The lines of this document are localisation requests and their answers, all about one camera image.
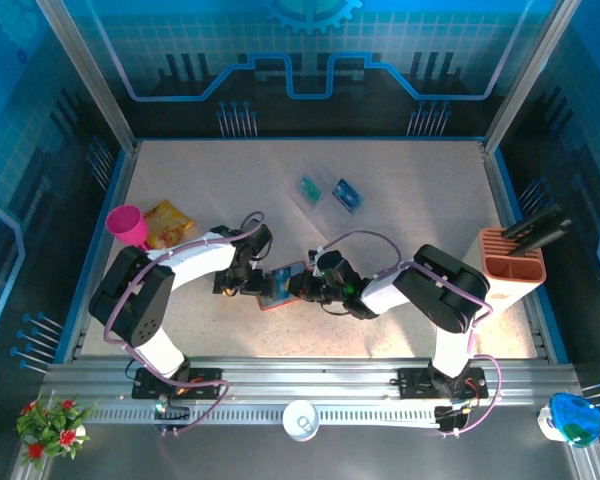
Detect orange card holder wallet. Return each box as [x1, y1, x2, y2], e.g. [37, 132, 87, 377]
[257, 259, 307, 312]

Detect yellow snack bag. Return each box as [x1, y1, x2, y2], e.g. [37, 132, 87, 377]
[143, 199, 196, 250]

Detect pink plastic goblet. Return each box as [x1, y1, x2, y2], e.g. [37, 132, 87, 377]
[105, 204, 151, 251]

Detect slotted grey cable duct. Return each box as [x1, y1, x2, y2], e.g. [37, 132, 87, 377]
[87, 407, 444, 426]

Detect aluminium frame post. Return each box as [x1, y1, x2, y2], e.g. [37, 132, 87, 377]
[35, 0, 140, 154]
[483, 0, 581, 154]

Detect clear acrylic card stand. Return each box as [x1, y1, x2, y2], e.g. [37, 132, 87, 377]
[295, 167, 367, 226]

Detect white paper cup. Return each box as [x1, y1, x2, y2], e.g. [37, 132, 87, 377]
[282, 399, 321, 442]

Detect potted plant red flowers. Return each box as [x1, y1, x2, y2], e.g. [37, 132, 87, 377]
[15, 394, 99, 471]

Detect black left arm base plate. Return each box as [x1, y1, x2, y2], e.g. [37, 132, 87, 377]
[131, 367, 225, 401]

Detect orange cream knife block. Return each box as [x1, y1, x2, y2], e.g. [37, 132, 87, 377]
[462, 227, 548, 314]

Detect aluminium mounting rail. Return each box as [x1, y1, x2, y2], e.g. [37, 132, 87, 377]
[39, 357, 581, 426]

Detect green credit card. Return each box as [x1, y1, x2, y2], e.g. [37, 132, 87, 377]
[299, 174, 324, 207]

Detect blue credit card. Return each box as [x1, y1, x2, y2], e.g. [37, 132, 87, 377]
[269, 267, 299, 297]
[331, 178, 366, 214]

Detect black handled knife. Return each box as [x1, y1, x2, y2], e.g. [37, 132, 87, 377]
[512, 216, 574, 257]
[502, 203, 565, 237]

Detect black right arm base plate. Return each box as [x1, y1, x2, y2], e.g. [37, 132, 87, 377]
[397, 367, 490, 401]

